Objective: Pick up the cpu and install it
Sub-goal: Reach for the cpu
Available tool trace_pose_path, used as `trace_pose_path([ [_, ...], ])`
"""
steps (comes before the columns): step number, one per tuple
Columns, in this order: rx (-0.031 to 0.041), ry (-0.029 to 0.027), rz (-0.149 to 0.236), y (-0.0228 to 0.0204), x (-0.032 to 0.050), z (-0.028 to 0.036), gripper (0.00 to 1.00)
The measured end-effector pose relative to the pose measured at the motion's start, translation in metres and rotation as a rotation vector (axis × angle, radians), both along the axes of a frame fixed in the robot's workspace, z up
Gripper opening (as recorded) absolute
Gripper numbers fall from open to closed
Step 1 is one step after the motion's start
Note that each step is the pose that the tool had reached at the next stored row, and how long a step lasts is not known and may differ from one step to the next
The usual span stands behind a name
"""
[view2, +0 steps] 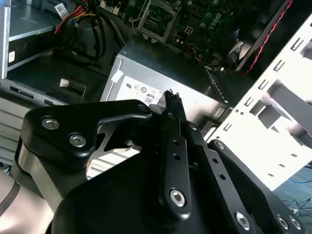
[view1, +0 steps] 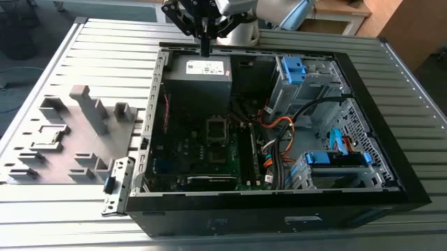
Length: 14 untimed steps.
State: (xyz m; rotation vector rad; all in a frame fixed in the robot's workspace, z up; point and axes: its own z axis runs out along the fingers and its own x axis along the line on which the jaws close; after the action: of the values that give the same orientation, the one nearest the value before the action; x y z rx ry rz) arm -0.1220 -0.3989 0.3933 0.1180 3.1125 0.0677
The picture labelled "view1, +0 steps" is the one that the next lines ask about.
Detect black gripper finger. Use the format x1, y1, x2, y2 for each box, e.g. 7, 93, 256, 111
160, 0, 207, 57
207, 0, 251, 57

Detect CPU with silver top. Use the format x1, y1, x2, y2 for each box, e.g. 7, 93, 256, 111
34, 130, 59, 146

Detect CPU socket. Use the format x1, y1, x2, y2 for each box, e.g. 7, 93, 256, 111
207, 147, 228, 168

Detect grey power supply unit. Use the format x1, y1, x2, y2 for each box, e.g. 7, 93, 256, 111
163, 56, 234, 92

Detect blue plastic drive latch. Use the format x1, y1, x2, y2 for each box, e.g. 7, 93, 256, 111
280, 55, 308, 85

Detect wooden desk white legs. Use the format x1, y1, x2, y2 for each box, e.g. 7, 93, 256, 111
300, 0, 374, 36

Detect grey metal drive cage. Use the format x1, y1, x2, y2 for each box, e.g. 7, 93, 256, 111
267, 55, 352, 120

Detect black office chair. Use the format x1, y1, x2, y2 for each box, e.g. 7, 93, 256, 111
0, 0, 40, 61

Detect green RAM stick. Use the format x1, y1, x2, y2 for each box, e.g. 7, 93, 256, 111
248, 122, 259, 184

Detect wooden cabinet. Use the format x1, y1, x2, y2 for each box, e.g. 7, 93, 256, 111
355, 0, 447, 73

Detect green motherboard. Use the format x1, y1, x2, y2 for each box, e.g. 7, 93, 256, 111
146, 115, 279, 191

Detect grey parts rack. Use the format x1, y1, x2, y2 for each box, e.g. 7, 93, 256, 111
0, 85, 146, 185

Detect black graphics card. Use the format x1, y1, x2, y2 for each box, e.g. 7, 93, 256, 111
176, 174, 239, 192

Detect grey metal disk bay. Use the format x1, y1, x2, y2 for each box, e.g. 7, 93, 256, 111
286, 150, 398, 191

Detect black PC case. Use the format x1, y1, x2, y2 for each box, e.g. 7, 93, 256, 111
124, 41, 432, 237

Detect white table frame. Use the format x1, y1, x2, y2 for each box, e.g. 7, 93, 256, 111
52, 0, 168, 25

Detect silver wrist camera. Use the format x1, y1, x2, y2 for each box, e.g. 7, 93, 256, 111
215, 0, 252, 16

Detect red black twisted wire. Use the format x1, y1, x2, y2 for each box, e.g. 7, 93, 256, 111
162, 92, 172, 131

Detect orange red power wires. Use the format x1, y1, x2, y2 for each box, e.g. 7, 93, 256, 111
258, 116, 298, 168

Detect white purple wire bundle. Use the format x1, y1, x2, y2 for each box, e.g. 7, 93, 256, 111
260, 138, 279, 154

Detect light blue floor cable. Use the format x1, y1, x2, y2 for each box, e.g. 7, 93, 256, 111
0, 66, 46, 115

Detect blue flat wire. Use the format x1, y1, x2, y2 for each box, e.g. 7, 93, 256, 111
330, 129, 351, 157

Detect thick black cable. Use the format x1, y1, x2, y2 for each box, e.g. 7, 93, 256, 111
274, 99, 350, 190
271, 96, 351, 190

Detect grey metal card retainer bracket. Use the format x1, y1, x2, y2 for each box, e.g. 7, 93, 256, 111
100, 156, 136, 217

